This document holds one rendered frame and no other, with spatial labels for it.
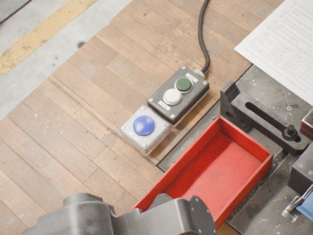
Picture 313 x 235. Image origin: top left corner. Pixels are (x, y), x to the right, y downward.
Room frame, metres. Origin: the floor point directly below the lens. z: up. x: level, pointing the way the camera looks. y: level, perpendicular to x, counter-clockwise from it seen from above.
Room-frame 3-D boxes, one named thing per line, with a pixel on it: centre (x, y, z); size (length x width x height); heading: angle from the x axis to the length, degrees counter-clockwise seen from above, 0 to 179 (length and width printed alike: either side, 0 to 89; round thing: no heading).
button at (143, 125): (0.50, 0.03, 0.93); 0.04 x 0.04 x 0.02
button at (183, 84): (0.57, -0.06, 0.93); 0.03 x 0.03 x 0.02
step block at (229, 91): (0.49, -0.15, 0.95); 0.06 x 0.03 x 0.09; 38
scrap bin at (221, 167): (0.35, -0.05, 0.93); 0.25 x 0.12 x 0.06; 128
